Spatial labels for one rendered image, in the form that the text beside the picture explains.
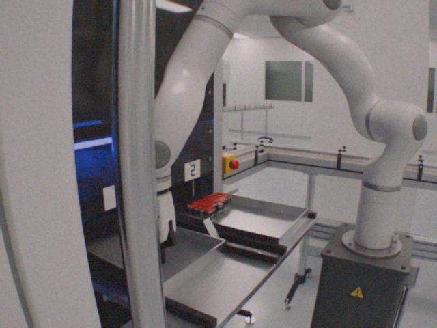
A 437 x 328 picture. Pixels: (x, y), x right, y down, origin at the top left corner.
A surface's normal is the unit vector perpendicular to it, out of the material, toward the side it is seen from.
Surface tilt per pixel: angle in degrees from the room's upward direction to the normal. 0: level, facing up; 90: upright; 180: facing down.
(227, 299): 0
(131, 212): 90
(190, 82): 50
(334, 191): 90
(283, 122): 90
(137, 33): 90
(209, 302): 0
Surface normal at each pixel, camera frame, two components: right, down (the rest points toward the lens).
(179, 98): 0.43, -0.31
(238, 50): -0.53, 0.18
